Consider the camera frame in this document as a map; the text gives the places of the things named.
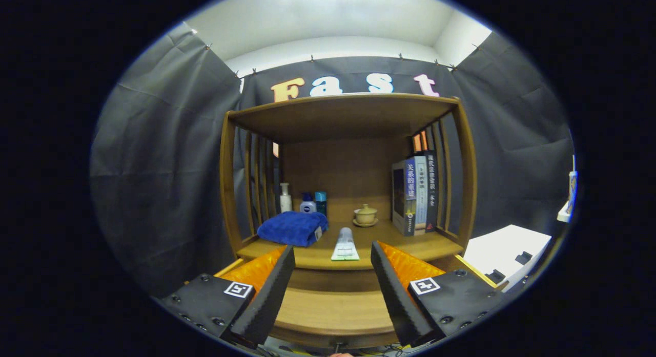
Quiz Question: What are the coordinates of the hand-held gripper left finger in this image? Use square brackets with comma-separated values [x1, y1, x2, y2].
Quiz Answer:
[156, 244, 296, 350]

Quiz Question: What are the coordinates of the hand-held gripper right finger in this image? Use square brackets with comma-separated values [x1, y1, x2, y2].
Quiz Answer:
[370, 241, 513, 347]

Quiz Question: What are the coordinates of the wooden drawer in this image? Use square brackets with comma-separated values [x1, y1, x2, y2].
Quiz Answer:
[213, 255, 508, 350]

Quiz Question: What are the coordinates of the white tube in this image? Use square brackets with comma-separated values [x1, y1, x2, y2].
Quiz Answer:
[331, 227, 360, 261]

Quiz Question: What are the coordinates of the wooden countertop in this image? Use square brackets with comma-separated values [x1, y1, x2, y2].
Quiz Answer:
[237, 220, 464, 270]

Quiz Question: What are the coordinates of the wooden cabinet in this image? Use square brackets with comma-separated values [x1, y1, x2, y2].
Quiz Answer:
[219, 92, 478, 291]

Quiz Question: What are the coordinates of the blue folded towel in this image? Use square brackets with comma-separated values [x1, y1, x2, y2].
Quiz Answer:
[257, 211, 329, 247]

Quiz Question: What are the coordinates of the beige lidded teacup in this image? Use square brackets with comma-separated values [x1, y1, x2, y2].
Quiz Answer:
[353, 203, 379, 228]

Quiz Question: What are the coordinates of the book with blue spine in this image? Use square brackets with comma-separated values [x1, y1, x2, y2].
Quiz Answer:
[392, 158, 417, 237]

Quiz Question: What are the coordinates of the book with white spine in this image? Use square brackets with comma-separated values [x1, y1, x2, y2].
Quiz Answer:
[413, 156, 429, 234]

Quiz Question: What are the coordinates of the book with black spine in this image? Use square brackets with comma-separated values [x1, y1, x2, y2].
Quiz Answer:
[425, 151, 440, 232]

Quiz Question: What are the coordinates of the white table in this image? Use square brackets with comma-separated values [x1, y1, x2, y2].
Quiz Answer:
[464, 224, 552, 293]

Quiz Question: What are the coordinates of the black backdrop cloth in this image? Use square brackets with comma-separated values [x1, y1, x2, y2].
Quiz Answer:
[88, 22, 575, 299]

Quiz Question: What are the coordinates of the tangle of cables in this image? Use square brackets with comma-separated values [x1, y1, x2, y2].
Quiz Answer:
[359, 344, 411, 356]

